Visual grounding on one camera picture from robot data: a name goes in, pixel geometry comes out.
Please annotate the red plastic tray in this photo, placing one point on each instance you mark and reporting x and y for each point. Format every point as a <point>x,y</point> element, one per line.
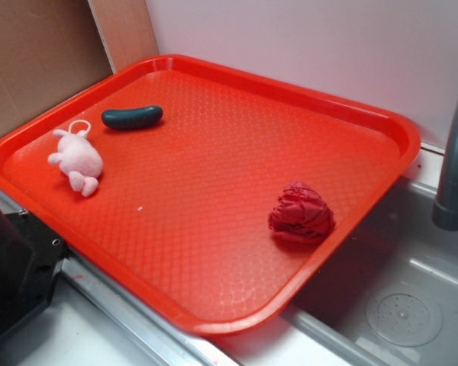
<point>180,215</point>

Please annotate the clear round sink drain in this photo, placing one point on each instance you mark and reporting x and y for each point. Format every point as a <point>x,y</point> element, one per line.
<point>403,316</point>

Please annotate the pink plush bunny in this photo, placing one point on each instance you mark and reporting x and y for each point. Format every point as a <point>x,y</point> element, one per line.
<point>77,158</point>

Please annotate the dark green toy cucumber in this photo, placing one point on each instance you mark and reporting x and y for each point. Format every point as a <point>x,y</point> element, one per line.
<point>132,119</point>

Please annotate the brown cardboard panel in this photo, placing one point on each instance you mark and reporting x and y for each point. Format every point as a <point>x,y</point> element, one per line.
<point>52,50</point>

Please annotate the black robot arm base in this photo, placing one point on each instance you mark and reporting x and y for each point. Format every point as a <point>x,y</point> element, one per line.
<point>30,254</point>

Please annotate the grey toy sink basin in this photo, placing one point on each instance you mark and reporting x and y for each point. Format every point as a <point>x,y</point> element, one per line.
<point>397,244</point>

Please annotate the crumpled red cloth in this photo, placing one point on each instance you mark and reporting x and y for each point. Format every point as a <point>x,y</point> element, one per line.
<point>301,216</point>

